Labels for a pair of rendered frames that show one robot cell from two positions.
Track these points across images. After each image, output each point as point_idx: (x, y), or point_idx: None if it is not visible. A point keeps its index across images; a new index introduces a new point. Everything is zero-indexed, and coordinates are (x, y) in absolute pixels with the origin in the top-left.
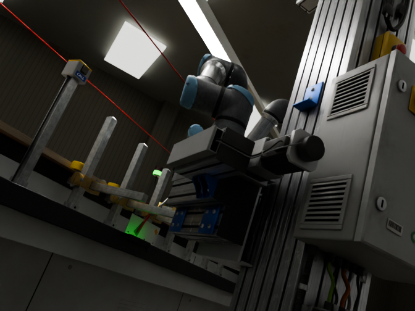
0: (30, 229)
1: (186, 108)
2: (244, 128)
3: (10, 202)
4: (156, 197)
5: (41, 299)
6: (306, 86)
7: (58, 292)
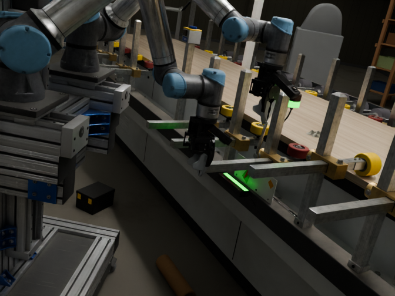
0: (185, 158)
1: (116, 40)
2: (66, 45)
3: (168, 137)
4: (267, 135)
5: (244, 235)
6: None
7: (255, 235)
